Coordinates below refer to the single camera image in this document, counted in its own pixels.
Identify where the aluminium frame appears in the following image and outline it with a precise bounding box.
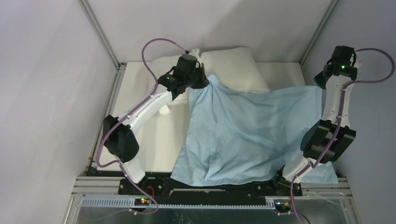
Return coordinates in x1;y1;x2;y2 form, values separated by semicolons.
63;62;361;224

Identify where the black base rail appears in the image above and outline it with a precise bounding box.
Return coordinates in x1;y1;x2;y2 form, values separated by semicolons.
118;172;303;206

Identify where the purple cable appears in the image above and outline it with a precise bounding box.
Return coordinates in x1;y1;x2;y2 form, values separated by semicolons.
95;38;189;216
289;48;396;224

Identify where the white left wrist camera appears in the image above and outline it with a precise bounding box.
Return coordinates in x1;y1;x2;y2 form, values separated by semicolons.
186;49;202;60

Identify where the white pillow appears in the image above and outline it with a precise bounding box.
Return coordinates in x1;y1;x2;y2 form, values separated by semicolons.
149;47;270;114

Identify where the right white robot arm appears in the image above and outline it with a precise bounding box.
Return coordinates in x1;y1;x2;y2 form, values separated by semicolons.
271;46;358;195

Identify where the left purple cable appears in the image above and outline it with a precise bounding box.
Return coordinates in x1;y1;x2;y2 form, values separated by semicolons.
95;38;189;216

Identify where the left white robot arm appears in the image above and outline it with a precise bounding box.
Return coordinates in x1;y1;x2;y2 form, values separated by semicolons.
100;51;209;194

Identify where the light blue pillowcase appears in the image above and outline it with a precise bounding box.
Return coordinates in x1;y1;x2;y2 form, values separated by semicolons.
171;75;322;187

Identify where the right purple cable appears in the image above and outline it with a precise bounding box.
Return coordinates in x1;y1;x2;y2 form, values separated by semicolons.
289;48;396;224

